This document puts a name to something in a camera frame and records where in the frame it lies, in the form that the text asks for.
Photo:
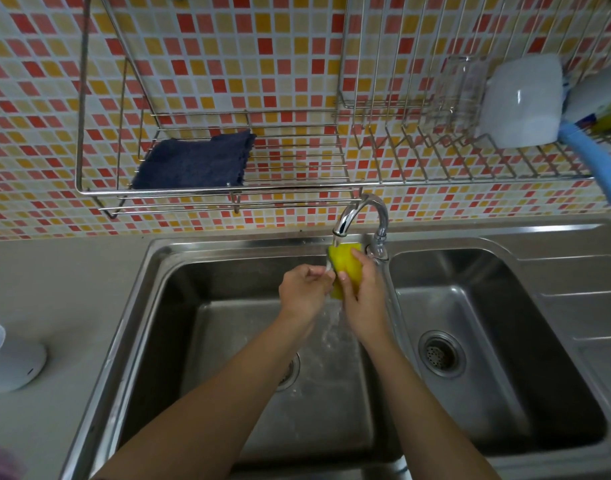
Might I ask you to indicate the person's left hand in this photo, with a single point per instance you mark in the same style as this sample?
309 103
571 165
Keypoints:
303 292

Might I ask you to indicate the person's right hand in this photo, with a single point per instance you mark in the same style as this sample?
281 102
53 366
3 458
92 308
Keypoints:
370 309

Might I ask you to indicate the chrome faucet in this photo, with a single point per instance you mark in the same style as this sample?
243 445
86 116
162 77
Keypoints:
383 229

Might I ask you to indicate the white cylindrical humidifier body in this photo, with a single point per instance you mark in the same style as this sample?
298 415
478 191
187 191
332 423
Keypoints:
15 362

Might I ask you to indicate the person's right forearm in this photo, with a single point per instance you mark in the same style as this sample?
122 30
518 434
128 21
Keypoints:
430 419

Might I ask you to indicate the person's left forearm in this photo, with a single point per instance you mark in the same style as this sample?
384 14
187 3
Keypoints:
210 409

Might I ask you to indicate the round steel drain strainer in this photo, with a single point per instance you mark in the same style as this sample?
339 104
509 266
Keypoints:
291 372
442 354

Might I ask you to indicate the stainless steel double sink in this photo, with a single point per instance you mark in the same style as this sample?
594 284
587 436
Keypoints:
485 404

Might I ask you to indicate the dark blue cloth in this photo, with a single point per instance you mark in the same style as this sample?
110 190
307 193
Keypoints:
193 162

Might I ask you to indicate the clear drinking glass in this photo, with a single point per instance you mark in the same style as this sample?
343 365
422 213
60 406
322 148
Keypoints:
455 94

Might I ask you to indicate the white cup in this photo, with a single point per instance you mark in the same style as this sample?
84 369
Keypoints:
520 102

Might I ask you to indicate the white labelled bottle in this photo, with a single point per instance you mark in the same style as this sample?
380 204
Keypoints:
598 92

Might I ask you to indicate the purple smear stain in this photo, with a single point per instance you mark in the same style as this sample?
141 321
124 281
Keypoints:
0 467

